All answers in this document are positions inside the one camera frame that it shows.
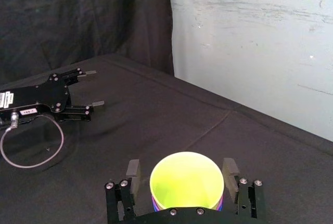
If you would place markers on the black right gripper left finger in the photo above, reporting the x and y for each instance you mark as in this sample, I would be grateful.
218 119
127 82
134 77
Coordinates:
126 200

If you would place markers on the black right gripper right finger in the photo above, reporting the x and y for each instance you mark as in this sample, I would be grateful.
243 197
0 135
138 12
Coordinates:
247 198

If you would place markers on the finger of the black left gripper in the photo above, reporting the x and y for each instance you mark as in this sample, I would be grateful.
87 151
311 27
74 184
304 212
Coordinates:
80 111
80 74

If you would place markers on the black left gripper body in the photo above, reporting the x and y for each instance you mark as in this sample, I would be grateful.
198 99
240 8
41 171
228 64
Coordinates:
39 99

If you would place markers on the blue plastic cup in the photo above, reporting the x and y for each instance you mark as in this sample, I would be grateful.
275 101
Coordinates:
156 208

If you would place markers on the yellow-green plastic cup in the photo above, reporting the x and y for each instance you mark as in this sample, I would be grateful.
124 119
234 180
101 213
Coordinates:
186 179

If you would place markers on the black table cloth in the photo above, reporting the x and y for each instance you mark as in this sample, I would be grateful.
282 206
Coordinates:
130 130

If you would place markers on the black backdrop cloth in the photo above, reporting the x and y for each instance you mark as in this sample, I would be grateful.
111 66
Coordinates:
78 18

